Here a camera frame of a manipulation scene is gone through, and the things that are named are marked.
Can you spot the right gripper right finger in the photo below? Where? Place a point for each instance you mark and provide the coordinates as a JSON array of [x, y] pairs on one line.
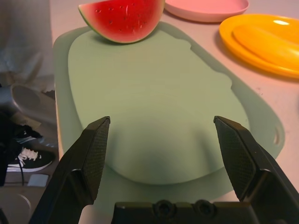
[[252, 168]]

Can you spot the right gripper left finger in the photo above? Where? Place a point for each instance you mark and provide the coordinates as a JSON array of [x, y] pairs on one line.
[[79, 168]]

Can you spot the watermelon slice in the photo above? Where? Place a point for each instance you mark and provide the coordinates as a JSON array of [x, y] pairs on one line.
[[123, 21]]

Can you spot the black white sneaker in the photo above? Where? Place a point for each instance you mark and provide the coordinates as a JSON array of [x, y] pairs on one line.
[[39, 161]]

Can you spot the grey blue floor pad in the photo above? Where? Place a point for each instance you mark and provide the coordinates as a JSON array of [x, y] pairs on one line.
[[38, 180]]

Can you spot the green cutting board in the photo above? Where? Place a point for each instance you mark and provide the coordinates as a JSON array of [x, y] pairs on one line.
[[151, 105]]

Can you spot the yellow plate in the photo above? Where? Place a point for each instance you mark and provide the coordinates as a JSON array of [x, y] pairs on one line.
[[225, 35]]

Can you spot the pink plate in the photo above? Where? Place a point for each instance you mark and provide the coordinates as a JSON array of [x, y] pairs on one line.
[[205, 9]]

